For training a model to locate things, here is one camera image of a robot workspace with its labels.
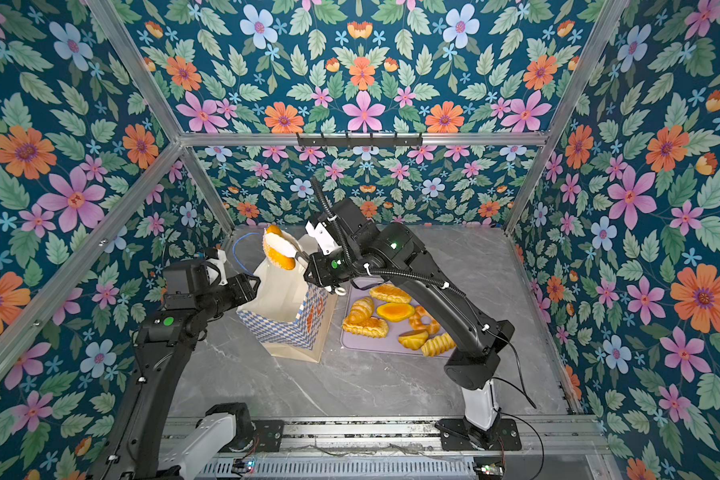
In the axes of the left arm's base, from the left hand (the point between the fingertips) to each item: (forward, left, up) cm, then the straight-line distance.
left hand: (254, 274), depth 71 cm
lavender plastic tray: (-9, -33, -26) cm, 43 cm away
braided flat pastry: (-5, -28, -24) cm, 37 cm away
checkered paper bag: (+2, -1, -27) cm, 27 cm away
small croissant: (0, -25, -21) cm, 32 cm away
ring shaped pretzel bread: (-3, -42, -26) cm, 49 cm away
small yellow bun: (-10, -40, -22) cm, 47 cm away
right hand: (-6, -15, +8) cm, 18 cm away
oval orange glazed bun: (+1, -36, -25) cm, 44 cm away
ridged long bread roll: (-12, -46, -22) cm, 53 cm away
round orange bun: (0, -8, +8) cm, 11 cm away
